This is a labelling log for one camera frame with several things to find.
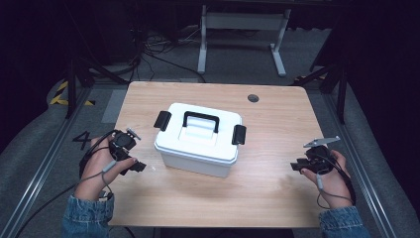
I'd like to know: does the person's right hand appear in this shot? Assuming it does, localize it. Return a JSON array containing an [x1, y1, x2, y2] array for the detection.
[[300, 149, 355, 210]]

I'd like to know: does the tangle of floor cables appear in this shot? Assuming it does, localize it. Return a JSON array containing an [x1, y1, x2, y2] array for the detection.
[[130, 26, 207, 84]]

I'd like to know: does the white lidded storage box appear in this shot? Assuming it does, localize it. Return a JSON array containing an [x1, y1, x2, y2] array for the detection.
[[154, 102, 248, 179]]

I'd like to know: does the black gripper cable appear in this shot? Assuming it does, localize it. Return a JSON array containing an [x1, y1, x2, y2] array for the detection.
[[315, 152, 358, 206], [13, 129, 117, 238]]

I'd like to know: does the black metal stand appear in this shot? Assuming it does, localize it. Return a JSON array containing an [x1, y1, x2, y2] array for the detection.
[[63, 54, 131, 120], [289, 60, 349, 126]]

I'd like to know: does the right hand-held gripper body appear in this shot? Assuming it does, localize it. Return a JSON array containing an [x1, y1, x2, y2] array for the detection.
[[302, 135, 342, 176]]

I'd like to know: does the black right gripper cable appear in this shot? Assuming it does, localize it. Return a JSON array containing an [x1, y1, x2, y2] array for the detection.
[[315, 152, 358, 206]]

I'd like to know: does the grey left gripper cable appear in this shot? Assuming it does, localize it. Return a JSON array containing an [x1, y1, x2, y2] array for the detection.
[[78, 160, 118, 201]]

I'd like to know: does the grey right gripper cable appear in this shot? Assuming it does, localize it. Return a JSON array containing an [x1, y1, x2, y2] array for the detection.
[[315, 173, 355, 210]]

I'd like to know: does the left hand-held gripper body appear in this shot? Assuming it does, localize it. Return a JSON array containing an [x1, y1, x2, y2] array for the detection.
[[108, 127, 143, 164]]

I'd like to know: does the person's left hand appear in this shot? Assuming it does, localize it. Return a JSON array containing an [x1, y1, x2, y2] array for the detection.
[[74, 135, 139, 202]]

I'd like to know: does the yellow black hazard tape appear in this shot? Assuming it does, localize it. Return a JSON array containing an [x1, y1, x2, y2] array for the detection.
[[49, 80, 97, 107]]

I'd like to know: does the white metal desk frame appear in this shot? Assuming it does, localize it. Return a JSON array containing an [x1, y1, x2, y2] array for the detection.
[[196, 4, 292, 78]]

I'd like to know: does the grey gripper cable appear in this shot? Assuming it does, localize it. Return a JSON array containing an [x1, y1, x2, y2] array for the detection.
[[315, 173, 355, 210], [78, 160, 118, 201]]

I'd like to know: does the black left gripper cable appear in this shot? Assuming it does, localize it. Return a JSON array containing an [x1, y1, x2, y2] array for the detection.
[[13, 129, 117, 238]]

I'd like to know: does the aluminium floor rail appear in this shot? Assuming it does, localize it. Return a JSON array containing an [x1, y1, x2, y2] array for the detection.
[[0, 86, 94, 238], [321, 92, 399, 238]]

